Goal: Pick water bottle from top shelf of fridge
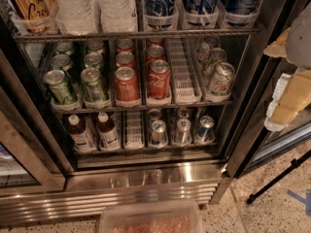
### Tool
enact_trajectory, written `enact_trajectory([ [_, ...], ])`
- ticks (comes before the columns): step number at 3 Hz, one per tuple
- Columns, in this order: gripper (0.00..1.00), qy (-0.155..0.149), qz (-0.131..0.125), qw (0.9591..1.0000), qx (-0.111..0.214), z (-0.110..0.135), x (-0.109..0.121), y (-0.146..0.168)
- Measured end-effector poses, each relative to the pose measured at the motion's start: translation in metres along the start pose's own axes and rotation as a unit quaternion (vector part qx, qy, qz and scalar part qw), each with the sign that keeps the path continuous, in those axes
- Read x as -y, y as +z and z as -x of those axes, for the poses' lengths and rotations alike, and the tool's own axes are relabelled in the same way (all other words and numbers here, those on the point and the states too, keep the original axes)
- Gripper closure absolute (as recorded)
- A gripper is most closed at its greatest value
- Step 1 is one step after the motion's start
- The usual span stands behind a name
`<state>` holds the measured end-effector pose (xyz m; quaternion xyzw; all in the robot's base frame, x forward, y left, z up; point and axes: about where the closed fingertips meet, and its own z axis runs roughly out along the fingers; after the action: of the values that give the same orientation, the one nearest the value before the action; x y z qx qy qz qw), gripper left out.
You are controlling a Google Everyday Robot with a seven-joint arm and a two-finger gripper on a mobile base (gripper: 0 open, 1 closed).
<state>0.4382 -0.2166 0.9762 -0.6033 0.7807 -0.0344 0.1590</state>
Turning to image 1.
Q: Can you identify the stainless steel fridge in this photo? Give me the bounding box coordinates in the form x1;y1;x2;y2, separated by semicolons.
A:
0;0;290;225

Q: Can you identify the clear water bottle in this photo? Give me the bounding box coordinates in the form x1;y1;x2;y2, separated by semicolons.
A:
55;0;97;35
96;0;137;33

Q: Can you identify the green can back left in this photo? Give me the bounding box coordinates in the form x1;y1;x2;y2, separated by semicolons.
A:
54;42;75;55

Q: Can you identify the brown tea bottle left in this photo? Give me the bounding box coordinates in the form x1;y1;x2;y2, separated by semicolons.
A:
68;115;95;152

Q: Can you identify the blue silver can back left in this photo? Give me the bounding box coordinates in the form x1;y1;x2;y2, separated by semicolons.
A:
148;109;162;122

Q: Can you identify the blue silver can front left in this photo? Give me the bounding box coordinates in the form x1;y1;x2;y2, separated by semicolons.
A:
152;119;166;145

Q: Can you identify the green can front left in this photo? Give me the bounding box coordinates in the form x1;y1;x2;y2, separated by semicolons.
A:
44;70;78;105

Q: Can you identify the blue Pepsi bottle left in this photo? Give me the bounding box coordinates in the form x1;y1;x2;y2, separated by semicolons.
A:
145;0;175;29

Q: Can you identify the red coca-cola can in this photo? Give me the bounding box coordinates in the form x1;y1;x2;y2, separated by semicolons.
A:
145;46;165;62
148;60;170;100
146;38;164;48

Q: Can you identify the red Coca-Cola can front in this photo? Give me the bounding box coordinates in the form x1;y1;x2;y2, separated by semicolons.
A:
148;60;170;100

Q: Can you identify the empty white bottom tray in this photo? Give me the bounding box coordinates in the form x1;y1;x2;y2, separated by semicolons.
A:
123;111;145;150

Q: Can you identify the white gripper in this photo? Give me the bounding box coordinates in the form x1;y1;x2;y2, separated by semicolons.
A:
263;3;311;132

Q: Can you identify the green can middle left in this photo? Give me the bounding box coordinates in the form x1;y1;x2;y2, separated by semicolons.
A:
51;54;78;83

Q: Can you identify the blue silver can front middle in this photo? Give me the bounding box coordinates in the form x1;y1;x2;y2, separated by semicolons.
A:
175;118;191;144

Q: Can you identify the red Coca-Cola can back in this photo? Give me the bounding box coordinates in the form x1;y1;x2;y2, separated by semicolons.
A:
146;38;164;48

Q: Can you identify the silver can back right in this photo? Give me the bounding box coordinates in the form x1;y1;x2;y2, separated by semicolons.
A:
197;36;221;63

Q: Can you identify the brown tea bottle right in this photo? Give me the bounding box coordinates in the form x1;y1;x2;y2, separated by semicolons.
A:
97;112;121;150

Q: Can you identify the blue silver can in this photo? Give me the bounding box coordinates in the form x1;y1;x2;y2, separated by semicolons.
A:
175;118;191;144
177;108;190;119
195;116;215;142
152;119;166;145
148;109;162;122

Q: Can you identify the red Coca-Cola can middle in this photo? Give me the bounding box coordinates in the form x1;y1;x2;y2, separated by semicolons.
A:
145;46;165;62

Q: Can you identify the blue silver can front right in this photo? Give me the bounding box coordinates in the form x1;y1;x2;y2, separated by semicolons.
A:
195;116;215;142

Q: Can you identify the silver can middle right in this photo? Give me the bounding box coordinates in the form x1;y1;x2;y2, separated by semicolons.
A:
202;48;226;77

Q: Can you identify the brown tea bottle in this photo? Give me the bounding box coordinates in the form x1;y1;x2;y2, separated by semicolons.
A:
97;112;121;150
68;115;95;152

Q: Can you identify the blue floor tape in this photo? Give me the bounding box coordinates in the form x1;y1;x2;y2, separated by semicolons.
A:
287;188;311;216

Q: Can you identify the blue silver can back middle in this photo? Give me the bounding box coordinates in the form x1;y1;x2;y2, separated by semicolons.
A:
177;108;190;119

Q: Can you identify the green can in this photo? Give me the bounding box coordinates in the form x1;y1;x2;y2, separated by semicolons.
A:
86;41;106;54
44;70;78;105
54;42;75;55
51;54;78;83
84;52;104;72
81;68;108;102

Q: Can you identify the black tripod leg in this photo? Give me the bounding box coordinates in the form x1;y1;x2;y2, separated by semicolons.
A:
246;150;311;205

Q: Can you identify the clear plastic bin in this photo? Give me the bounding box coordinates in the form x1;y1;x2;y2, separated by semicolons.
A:
98;199;204;233

